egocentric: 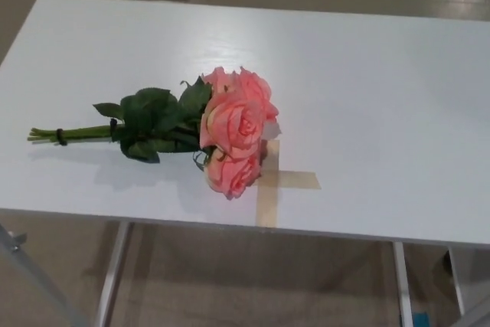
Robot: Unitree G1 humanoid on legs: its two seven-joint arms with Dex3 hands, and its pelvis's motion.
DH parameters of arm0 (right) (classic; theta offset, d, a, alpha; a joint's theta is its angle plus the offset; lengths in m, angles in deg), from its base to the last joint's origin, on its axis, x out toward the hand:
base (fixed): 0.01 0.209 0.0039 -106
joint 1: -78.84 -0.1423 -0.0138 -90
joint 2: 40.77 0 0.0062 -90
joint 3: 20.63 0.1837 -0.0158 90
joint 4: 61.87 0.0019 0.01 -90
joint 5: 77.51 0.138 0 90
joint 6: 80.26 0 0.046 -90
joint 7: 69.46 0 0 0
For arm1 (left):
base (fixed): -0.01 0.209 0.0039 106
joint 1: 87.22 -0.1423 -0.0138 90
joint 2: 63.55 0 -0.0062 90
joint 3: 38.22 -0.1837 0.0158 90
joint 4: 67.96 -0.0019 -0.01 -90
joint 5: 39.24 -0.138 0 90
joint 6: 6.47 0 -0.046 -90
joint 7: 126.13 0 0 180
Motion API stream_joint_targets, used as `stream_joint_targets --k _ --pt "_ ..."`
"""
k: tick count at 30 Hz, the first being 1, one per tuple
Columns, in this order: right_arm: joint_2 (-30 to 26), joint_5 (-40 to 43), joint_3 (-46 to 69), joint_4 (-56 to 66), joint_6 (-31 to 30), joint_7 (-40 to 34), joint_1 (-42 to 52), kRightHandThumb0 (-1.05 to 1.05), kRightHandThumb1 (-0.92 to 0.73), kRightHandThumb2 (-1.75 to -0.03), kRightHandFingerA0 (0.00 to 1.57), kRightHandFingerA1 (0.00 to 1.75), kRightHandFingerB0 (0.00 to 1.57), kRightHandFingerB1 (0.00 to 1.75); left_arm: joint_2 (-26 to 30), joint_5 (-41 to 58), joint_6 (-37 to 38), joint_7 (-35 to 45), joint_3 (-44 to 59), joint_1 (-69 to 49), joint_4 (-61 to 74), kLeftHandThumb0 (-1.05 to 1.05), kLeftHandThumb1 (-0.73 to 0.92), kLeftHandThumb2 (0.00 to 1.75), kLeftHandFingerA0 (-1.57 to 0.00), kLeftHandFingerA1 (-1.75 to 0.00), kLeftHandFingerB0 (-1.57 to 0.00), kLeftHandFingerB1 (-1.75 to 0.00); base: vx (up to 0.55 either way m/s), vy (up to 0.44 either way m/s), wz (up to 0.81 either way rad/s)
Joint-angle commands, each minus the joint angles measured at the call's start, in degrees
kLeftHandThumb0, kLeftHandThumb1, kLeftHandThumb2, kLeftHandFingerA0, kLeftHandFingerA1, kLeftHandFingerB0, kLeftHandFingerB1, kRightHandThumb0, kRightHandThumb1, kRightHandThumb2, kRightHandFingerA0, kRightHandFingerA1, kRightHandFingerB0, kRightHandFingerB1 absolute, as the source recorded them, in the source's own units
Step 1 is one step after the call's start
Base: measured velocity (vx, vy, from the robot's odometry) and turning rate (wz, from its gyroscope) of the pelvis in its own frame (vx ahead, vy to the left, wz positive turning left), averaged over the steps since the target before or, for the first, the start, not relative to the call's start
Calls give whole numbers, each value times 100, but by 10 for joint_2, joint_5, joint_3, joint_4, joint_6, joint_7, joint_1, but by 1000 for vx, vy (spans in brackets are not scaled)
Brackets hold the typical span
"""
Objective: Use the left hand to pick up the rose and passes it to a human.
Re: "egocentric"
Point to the long beige tape strip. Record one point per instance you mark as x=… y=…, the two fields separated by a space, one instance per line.
x=268 y=204

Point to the pink rose bouquet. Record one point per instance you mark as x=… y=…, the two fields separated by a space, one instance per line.
x=237 y=120

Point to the blue floor object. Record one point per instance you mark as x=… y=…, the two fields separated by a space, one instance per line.
x=423 y=320

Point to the grey metal stand frame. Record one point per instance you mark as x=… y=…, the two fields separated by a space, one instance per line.
x=38 y=288

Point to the white table leg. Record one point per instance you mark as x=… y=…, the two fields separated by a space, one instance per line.
x=404 y=285
x=113 y=277
x=456 y=281

